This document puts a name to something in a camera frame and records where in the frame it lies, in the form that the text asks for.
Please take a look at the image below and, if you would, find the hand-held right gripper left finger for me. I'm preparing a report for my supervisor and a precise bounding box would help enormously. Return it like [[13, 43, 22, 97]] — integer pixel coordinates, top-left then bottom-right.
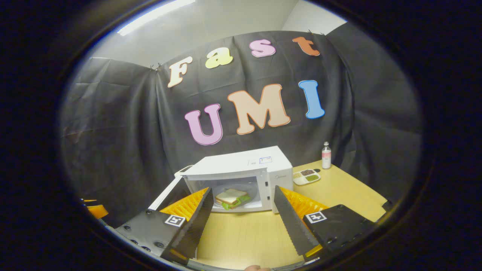
[[114, 187, 214, 266]]

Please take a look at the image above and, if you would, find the small clear bottle pink label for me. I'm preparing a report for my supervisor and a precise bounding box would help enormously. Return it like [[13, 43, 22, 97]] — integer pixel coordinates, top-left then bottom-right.
[[321, 142, 332, 169]]

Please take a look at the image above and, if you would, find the white microwave oven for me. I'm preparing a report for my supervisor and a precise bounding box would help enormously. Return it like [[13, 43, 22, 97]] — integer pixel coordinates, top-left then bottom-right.
[[149, 146, 294, 213]]

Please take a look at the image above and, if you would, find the white divided dish with beans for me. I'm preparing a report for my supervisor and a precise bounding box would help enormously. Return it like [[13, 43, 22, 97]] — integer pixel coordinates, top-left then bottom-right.
[[293, 169, 321, 186]]

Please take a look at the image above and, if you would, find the sandwich with green lettuce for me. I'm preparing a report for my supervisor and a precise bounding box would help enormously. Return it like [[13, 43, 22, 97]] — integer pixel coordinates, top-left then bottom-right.
[[215, 188, 251, 210]]

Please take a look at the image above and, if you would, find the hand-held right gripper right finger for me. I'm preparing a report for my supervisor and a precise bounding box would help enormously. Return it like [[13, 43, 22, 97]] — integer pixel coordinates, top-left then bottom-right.
[[273, 185, 378, 260]]

